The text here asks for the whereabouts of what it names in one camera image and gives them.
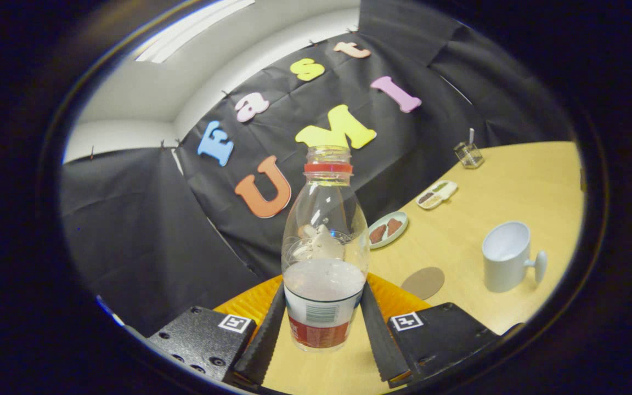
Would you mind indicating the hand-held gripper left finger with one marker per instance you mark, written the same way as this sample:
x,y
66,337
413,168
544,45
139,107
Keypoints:
x,y
264,345

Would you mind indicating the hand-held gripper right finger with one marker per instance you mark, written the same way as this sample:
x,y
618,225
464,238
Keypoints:
x,y
382,345

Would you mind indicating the brown round coaster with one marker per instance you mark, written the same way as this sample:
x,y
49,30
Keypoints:
x,y
423,283

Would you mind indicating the clear plastic juice bottle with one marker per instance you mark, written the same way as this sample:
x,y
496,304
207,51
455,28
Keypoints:
x,y
324,296

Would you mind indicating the white cup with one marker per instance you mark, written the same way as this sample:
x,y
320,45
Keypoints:
x,y
505,263

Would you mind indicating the brown food on plate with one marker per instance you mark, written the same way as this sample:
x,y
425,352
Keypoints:
x,y
379,233

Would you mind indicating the pale green plate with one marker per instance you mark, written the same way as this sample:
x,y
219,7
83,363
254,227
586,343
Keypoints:
x,y
398,233

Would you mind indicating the white divided seed dish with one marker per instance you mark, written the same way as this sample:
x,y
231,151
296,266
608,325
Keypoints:
x,y
436,195

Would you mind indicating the black backdrop cloth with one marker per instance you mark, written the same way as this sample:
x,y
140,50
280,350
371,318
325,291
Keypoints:
x,y
140,230

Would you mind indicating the wooden table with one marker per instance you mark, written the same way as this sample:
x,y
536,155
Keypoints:
x,y
513,186

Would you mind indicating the long ceiling light panel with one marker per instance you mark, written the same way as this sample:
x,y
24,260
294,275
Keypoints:
x,y
195,30

